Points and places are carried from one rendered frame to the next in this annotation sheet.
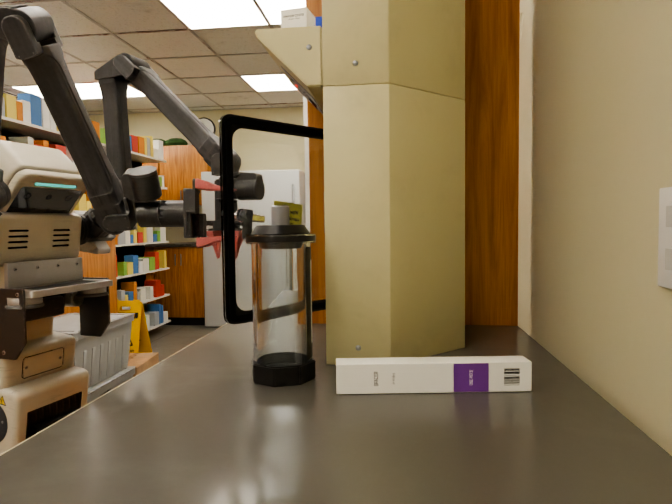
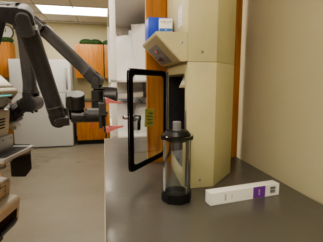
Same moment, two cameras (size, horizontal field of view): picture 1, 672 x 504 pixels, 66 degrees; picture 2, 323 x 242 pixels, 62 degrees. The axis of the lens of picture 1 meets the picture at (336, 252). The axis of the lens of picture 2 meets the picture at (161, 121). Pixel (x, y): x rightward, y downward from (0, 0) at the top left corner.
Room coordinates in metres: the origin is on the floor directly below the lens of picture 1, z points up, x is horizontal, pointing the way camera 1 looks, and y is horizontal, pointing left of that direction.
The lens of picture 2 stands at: (-0.01, 0.41, 1.34)
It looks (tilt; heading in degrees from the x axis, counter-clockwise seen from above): 8 degrees down; 341
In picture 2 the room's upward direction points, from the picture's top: straight up
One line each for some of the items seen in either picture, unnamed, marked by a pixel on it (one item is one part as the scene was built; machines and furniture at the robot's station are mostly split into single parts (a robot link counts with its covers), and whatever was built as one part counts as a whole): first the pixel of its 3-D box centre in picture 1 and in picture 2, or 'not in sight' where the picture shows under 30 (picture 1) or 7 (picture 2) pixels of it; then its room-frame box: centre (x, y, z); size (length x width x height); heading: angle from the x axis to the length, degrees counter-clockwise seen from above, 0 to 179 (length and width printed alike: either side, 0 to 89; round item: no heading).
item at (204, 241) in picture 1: (213, 230); (112, 123); (1.10, 0.26, 1.17); 0.09 x 0.07 x 0.07; 85
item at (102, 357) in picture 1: (75, 350); not in sight; (2.89, 1.46, 0.49); 0.60 x 0.42 x 0.33; 173
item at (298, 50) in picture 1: (305, 83); (162, 51); (1.05, 0.06, 1.46); 0.32 x 0.11 x 0.10; 173
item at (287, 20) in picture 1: (298, 30); (165, 28); (0.99, 0.06, 1.54); 0.05 x 0.05 x 0.06; 73
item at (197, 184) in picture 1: (213, 196); (111, 106); (1.10, 0.26, 1.24); 0.09 x 0.07 x 0.07; 85
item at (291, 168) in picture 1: (286, 220); (148, 117); (1.09, 0.10, 1.19); 0.30 x 0.01 x 0.40; 134
